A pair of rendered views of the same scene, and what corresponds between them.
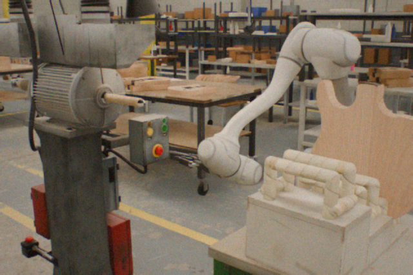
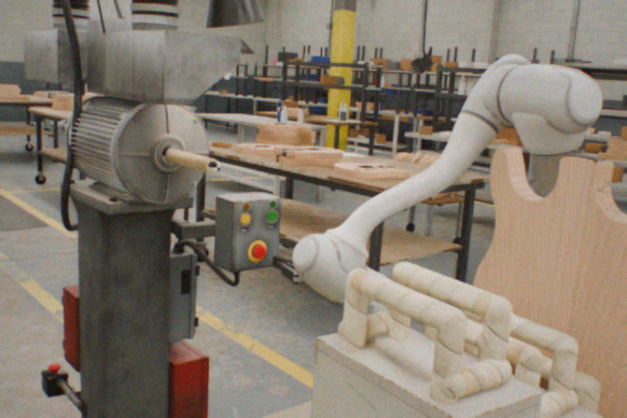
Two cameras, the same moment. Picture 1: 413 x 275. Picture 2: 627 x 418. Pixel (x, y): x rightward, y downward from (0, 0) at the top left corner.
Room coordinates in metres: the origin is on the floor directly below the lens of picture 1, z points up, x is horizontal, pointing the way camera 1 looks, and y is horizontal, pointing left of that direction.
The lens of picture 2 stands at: (0.20, -0.24, 1.46)
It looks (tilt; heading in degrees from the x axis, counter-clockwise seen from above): 12 degrees down; 10
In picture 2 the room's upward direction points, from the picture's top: 4 degrees clockwise
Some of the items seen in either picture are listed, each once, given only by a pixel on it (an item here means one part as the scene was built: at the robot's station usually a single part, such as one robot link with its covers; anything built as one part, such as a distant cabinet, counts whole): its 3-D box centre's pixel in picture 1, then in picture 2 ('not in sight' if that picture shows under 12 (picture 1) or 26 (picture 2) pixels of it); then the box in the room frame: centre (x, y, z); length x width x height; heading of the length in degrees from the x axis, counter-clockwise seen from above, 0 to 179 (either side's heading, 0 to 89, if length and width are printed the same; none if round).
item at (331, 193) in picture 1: (330, 197); (447, 359); (0.93, -0.27, 1.15); 0.03 x 0.03 x 0.09
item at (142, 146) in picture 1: (135, 143); (226, 236); (1.98, 0.34, 0.99); 0.24 x 0.21 x 0.26; 50
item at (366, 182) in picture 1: (344, 177); (517, 327); (1.16, -0.38, 1.12); 0.20 x 0.03 x 0.03; 47
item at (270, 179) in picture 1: (270, 181); (355, 313); (1.04, -0.15, 1.15); 0.03 x 0.03 x 0.09
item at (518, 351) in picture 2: (330, 184); (480, 336); (1.10, -0.32, 1.12); 0.20 x 0.03 x 0.03; 47
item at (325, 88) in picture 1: (329, 94); (514, 174); (1.33, -0.37, 1.32); 0.07 x 0.04 x 0.09; 47
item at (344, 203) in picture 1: (342, 204); (476, 377); (0.95, -0.31, 1.12); 0.11 x 0.03 x 0.03; 138
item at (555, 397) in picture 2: (368, 215); (548, 406); (1.07, -0.42, 1.04); 0.11 x 0.03 x 0.03; 138
